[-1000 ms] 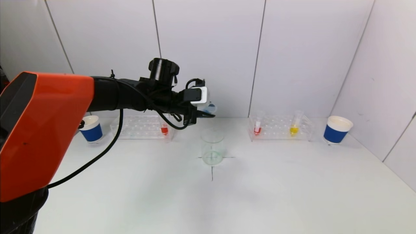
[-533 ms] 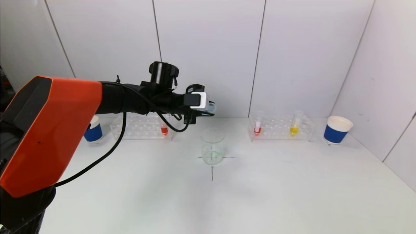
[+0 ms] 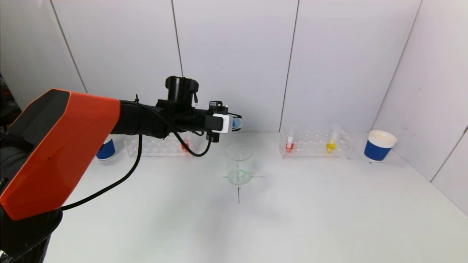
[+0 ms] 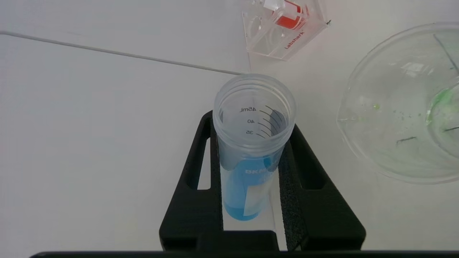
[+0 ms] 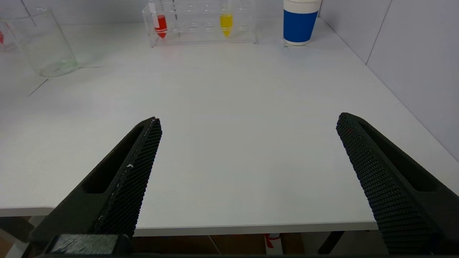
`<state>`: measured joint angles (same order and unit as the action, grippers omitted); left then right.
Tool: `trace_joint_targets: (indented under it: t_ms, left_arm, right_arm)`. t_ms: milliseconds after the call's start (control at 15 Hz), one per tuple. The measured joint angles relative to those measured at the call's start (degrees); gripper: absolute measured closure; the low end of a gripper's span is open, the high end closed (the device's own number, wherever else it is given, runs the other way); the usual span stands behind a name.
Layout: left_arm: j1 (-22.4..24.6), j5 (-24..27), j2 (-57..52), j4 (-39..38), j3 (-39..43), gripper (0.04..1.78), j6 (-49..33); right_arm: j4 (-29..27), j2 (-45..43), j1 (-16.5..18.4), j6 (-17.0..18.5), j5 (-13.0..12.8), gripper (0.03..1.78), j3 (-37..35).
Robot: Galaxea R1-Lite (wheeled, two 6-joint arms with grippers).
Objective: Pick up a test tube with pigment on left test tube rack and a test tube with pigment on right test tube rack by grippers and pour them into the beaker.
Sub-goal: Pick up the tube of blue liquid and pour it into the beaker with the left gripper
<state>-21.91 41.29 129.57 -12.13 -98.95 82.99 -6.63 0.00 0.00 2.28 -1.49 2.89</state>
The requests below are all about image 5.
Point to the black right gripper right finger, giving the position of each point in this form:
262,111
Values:
394,190

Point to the white-labelled red pigment test tube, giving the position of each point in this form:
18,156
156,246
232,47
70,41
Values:
161,25

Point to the clear acrylic test tube rack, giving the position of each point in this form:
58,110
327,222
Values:
200,25

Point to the black table leg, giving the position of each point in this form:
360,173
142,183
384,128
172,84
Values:
330,243

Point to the red and white object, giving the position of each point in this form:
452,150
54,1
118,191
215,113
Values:
271,240

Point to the white paper cup blue sleeve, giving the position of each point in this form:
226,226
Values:
299,25

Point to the clear glass beaker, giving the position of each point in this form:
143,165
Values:
50,53

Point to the yellow pigment test tube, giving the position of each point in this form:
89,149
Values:
226,23

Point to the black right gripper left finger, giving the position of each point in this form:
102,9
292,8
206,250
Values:
125,186

